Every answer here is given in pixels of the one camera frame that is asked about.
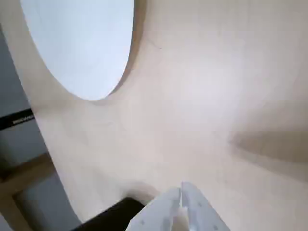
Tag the black round bin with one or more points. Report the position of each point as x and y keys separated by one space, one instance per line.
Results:
x=113 y=216

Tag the white round paper plate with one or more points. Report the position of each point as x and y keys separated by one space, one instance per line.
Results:
x=81 y=43

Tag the wooden table frame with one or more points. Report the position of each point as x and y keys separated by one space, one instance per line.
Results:
x=14 y=183

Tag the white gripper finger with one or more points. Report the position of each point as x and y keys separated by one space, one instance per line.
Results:
x=158 y=211
x=199 y=211

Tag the black labelled bar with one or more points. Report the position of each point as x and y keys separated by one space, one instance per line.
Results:
x=14 y=120

